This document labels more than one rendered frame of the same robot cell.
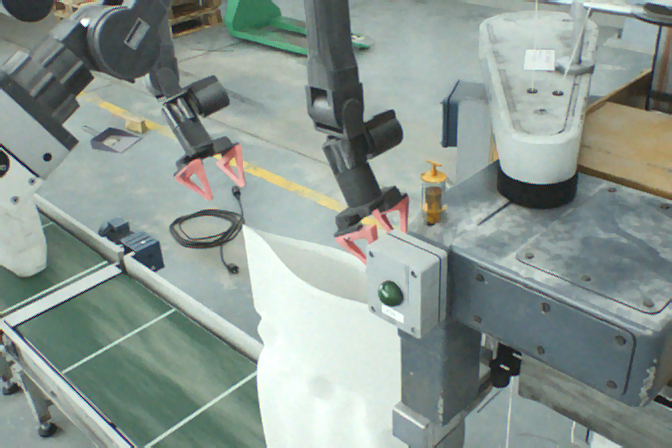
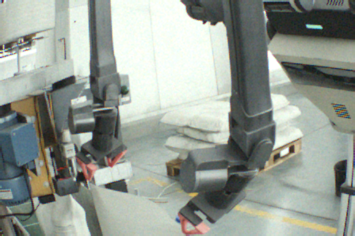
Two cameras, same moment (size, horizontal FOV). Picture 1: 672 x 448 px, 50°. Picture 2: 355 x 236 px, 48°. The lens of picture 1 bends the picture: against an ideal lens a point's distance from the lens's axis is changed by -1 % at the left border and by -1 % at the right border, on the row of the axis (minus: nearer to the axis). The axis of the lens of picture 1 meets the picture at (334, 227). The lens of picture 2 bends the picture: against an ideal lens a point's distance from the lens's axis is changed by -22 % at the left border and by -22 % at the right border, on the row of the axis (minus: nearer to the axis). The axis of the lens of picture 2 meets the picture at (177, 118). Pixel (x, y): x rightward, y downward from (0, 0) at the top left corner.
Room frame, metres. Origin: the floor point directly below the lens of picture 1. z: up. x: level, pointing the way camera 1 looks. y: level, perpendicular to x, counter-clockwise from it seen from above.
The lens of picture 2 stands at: (2.09, 0.30, 1.49)
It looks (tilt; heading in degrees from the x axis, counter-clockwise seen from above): 12 degrees down; 188
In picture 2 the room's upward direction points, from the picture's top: 7 degrees counter-clockwise
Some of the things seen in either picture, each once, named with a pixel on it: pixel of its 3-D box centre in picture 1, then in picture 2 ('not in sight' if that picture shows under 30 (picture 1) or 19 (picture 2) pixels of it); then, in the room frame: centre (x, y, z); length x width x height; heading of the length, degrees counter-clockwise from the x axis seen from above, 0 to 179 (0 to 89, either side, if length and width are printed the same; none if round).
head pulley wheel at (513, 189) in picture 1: (536, 180); (63, 81); (0.73, -0.24, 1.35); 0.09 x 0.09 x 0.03
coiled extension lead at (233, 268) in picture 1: (235, 226); not in sight; (2.92, 0.47, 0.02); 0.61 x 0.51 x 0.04; 43
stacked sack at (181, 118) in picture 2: not in sight; (200, 113); (-2.39, -0.11, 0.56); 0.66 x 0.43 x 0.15; 131
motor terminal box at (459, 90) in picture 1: (467, 121); (19, 147); (1.14, -0.24, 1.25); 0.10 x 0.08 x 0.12; 158
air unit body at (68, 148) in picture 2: not in sight; (70, 155); (0.85, -0.20, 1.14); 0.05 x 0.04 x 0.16; 133
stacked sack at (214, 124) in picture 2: not in sight; (230, 116); (-2.11, 0.19, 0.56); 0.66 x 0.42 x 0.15; 133
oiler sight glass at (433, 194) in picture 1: (433, 191); not in sight; (0.68, -0.11, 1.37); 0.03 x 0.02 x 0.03; 43
